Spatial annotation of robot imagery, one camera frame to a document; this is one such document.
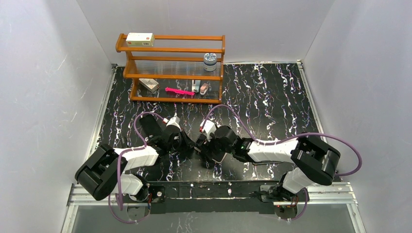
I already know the beige phone case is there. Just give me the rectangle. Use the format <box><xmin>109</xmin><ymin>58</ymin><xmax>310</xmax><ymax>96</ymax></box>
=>
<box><xmin>211</xmin><ymin>153</ymin><xmax>226</xmax><ymax>164</ymax></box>

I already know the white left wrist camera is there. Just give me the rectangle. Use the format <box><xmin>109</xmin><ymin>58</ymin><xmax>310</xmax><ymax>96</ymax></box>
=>
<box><xmin>163</xmin><ymin>116</ymin><xmax>181</xmax><ymax>130</ymax></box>

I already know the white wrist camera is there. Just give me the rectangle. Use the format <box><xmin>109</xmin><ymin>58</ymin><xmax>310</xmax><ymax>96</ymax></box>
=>
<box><xmin>200</xmin><ymin>120</ymin><xmax>217</xmax><ymax>141</ymax></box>
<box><xmin>163</xmin><ymin>116</ymin><xmax>181</xmax><ymax>130</ymax></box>

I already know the orange wooden shelf rack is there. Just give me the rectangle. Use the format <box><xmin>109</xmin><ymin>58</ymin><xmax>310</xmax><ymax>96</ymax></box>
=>
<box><xmin>115</xmin><ymin>33</ymin><xmax>226</xmax><ymax>104</ymax></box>

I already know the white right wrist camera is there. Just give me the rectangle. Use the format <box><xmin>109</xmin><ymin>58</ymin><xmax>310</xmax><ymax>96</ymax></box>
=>
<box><xmin>200</xmin><ymin>120</ymin><xmax>217</xmax><ymax>141</ymax></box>

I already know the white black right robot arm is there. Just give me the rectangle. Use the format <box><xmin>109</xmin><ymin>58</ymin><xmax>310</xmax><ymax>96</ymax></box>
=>
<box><xmin>194</xmin><ymin>126</ymin><xmax>341</xmax><ymax>199</ymax></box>

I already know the round blue white tin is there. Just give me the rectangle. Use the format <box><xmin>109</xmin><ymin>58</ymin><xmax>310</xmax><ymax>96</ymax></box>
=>
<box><xmin>203</xmin><ymin>53</ymin><xmax>217</xmax><ymax>71</ymax></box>

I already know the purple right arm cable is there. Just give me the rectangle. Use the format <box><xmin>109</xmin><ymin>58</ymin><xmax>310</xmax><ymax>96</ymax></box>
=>
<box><xmin>200</xmin><ymin>104</ymin><xmax>363</xmax><ymax>222</ymax></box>

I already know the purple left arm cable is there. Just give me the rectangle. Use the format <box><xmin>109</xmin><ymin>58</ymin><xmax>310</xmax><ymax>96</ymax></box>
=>
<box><xmin>107</xmin><ymin>111</ymin><xmax>168</xmax><ymax>224</ymax></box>

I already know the white red box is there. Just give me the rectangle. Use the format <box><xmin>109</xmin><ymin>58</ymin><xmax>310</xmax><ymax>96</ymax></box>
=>
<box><xmin>126</xmin><ymin>33</ymin><xmax>155</xmax><ymax>47</ymax></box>

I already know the black phone with light edge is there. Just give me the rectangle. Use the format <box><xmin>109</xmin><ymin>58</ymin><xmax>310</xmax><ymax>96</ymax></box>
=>
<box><xmin>252</xmin><ymin>161</ymin><xmax>283</xmax><ymax>166</ymax></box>

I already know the pink white stapler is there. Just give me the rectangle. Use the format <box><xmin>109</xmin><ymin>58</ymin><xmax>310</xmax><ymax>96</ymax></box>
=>
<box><xmin>199</xmin><ymin>83</ymin><xmax>209</xmax><ymax>96</ymax></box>

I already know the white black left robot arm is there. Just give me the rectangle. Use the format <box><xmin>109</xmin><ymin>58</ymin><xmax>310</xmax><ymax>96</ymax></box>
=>
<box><xmin>75</xmin><ymin>124</ymin><xmax>194</xmax><ymax>200</ymax></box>

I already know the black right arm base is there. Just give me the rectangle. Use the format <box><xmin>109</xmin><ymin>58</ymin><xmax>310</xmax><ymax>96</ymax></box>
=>
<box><xmin>254</xmin><ymin>184</ymin><xmax>310</xmax><ymax>221</ymax></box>

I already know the small grey white box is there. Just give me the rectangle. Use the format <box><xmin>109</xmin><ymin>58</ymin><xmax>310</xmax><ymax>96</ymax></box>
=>
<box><xmin>139</xmin><ymin>78</ymin><xmax>159</xmax><ymax>93</ymax></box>

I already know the aluminium front frame rail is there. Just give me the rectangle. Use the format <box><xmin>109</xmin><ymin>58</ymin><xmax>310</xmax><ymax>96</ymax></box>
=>
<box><xmin>62</xmin><ymin>181</ymin><xmax>366</xmax><ymax>233</ymax></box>

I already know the small white blue box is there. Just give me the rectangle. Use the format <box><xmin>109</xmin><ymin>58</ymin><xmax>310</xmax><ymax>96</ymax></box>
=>
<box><xmin>191</xmin><ymin>80</ymin><xmax>201</xmax><ymax>93</ymax></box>

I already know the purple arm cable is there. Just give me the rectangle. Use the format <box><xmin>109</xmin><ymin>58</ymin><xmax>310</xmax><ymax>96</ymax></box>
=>
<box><xmin>200</xmin><ymin>104</ymin><xmax>363</xmax><ymax>222</ymax></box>
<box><xmin>107</xmin><ymin>111</ymin><xmax>168</xmax><ymax>224</ymax></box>

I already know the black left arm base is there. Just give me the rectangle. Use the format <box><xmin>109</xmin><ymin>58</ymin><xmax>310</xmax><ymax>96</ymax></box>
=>
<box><xmin>124</xmin><ymin>174</ymin><xmax>165</xmax><ymax>223</ymax></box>

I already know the black phone case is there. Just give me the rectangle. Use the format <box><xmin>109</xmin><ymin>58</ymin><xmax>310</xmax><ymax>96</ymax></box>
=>
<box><xmin>139</xmin><ymin>115</ymin><xmax>162</xmax><ymax>138</ymax></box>

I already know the pink comb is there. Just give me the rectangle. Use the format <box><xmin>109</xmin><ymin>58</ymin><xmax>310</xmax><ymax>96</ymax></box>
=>
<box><xmin>165</xmin><ymin>87</ymin><xmax>195</xmax><ymax>96</ymax></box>

